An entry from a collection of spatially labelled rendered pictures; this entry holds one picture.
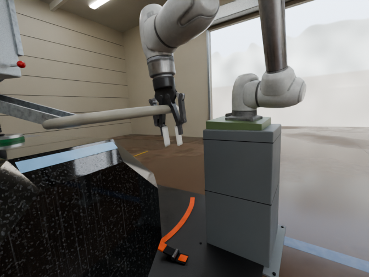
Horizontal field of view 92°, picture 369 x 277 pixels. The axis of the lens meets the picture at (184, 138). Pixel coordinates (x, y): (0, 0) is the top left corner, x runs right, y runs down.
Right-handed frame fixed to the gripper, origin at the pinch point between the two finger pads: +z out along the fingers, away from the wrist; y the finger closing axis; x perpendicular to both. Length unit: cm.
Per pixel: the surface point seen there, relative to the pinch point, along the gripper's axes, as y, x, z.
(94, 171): 22.6, 16.1, 7.1
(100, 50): 482, -450, -261
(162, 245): 36, -29, 75
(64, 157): 28.3, 21.0, 0.8
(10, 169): 30.5, 33.5, 0.2
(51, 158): 29.2, 24.2, -0.1
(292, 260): -39, -53, 89
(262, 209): -25, -43, 51
